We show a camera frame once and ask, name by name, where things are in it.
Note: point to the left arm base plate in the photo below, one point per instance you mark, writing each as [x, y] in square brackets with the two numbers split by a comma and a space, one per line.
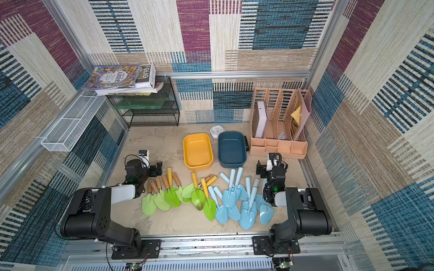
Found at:
[149, 248]

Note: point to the white box in organizer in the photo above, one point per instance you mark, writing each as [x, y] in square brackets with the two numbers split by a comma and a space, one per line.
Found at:
[259, 119]

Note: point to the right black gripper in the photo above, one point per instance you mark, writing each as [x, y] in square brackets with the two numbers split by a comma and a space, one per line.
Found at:
[264, 171]

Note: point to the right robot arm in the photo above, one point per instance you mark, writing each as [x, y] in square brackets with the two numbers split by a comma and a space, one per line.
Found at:
[306, 212]

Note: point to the dark blue storage box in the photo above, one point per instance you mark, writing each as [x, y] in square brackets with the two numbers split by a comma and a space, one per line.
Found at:
[231, 149]

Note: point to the white book stack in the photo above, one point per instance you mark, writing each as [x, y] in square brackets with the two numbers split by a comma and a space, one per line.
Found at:
[145, 85]

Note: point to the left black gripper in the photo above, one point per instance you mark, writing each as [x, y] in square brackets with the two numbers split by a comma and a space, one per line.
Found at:
[154, 170]

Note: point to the black wire shelf rack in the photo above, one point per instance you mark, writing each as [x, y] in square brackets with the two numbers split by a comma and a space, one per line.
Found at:
[168, 115]

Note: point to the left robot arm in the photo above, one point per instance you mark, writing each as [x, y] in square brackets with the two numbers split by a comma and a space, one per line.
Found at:
[88, 215]

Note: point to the colorful picture book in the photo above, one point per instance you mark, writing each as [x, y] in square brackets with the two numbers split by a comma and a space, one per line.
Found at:
[112, 77]

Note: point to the green tray on shelf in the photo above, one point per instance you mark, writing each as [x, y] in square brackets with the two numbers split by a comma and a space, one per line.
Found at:
[140, 104]

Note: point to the pink desk file organizer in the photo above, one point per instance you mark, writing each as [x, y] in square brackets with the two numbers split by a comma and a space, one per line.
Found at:
[281, 133]

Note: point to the yellow paper in organizer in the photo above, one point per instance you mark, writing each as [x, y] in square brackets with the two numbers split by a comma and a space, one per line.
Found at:
[296, 115]

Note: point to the yellow storage box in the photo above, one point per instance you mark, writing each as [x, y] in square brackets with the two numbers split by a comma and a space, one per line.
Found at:
[197, 151]

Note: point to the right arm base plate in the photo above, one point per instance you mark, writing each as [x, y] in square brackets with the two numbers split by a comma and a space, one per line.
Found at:
[262, 245]

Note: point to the dark green shovel yellow handle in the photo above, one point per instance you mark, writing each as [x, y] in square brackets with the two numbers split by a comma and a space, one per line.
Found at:
[198, 196]

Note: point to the white wire mesh basket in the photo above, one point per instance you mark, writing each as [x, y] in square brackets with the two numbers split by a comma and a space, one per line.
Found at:
[71, 126]

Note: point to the blue shovel large centre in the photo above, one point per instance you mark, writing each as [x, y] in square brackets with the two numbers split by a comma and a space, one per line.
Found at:
[249, 208]

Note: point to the white round clock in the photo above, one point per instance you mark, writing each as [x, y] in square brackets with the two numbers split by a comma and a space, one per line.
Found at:
[216, 130]

